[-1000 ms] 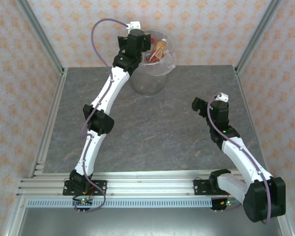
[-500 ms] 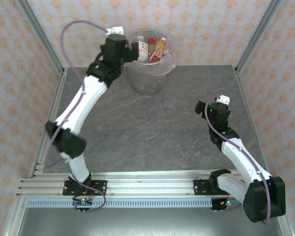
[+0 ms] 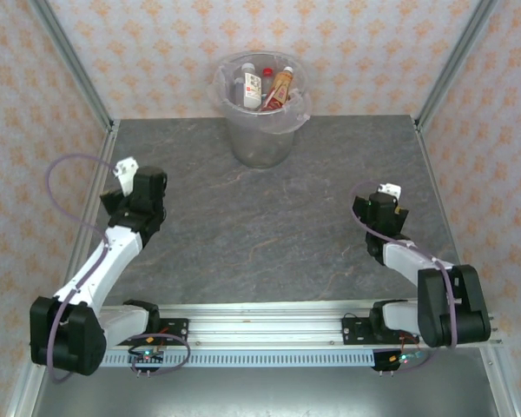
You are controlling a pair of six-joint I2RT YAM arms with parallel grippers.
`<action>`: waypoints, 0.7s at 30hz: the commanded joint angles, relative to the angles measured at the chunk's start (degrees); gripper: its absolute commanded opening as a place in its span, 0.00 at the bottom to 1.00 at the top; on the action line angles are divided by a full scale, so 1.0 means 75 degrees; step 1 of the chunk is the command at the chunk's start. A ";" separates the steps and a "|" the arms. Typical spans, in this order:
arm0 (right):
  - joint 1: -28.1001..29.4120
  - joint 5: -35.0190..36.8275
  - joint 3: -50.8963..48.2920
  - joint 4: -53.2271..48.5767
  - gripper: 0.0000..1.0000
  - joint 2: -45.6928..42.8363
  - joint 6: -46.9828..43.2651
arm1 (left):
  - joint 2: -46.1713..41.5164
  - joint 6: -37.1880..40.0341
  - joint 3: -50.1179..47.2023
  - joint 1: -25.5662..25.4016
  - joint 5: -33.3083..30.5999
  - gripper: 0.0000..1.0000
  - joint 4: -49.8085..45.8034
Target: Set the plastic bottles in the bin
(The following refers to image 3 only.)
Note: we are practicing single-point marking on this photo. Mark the bottle with gold red label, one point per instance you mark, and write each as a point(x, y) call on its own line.
point(281, 84)

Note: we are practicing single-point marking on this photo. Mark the bottle with white orange label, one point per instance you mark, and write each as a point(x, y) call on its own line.
point(252, 89)

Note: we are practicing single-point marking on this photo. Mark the red-label bottle with red cap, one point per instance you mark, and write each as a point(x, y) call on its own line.
point(267, 72)

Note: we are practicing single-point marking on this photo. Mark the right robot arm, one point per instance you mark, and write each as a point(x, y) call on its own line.
point(443, 304)

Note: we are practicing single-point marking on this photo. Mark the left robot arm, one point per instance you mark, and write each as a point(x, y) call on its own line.
point(108, 256)

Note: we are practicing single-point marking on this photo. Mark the clear plastic bin liner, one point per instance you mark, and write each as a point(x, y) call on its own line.
point(286, 126)

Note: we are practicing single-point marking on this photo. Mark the translucent grey plastic bin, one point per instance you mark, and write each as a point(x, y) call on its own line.
point(260, 147)

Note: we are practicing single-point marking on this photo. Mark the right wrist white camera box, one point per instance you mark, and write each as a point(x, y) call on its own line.
point(391, 189)

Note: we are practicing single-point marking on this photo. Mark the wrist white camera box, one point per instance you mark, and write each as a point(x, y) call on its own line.
point(126, 174)
point(391, 189)

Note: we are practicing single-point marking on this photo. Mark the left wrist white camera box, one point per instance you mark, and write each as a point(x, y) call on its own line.
point(126, 174)

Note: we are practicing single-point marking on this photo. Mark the aluminium table side rail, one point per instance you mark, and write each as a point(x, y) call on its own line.
point(104, 160)
point(433, 174)

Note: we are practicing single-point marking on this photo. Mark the aluminium frame post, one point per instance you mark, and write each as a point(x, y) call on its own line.
point(456, 61)
point(69, 61)

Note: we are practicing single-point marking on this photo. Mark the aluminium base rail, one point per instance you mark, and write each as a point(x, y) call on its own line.
point(265, 323)

